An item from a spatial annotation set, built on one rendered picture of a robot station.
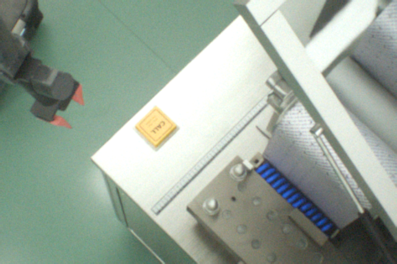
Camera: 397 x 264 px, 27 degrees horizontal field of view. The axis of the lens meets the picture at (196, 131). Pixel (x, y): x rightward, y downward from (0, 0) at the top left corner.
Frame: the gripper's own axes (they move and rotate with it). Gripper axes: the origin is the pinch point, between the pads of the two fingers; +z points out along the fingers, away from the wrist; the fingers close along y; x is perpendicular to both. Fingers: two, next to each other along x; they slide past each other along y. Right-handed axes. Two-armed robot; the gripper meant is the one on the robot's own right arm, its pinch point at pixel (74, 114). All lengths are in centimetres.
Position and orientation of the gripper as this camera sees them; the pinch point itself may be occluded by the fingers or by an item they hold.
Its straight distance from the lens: 183.4
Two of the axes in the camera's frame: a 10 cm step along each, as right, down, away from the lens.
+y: 4.4, -8.6, 2.5
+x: -8.0, -2.5, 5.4
